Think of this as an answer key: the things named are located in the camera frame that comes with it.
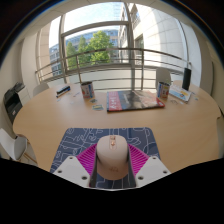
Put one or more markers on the black office printer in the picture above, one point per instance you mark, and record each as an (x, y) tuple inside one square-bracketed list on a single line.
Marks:
[(13, 101)]

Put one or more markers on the white chair with wooden legs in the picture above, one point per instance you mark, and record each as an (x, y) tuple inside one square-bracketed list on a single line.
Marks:
[(15, 145)]

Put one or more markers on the red and grey magazine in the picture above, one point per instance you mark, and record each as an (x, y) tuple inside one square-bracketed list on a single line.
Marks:
[(135, 100)]

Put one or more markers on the beige computer mouse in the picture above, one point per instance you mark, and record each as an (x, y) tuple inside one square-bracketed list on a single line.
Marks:
[(112, 156)]

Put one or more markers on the small black rectangular case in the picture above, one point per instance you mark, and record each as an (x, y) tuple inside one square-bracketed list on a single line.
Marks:
[(63, 90)]

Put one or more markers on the metal balcony railing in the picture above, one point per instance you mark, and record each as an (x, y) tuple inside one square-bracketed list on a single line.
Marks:
[(110, 50)]

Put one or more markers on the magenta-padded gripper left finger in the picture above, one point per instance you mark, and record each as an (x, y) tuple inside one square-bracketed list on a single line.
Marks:
[(70, 168)]

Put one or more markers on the white illustrated booklet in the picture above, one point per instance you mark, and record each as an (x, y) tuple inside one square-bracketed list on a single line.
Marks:
[(180, 93)]

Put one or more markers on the blue-grey patterned mouse pad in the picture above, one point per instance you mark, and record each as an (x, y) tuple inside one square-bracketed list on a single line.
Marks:
[(83, 136)]

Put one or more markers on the black cylindrical bottle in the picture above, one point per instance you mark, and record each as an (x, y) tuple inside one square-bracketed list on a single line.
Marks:
[(186, 79)]

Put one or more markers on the green tree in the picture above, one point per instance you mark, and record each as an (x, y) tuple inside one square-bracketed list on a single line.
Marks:
[(98, 45)]

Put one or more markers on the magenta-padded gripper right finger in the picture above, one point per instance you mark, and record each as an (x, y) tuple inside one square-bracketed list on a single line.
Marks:
[(154, 168)]

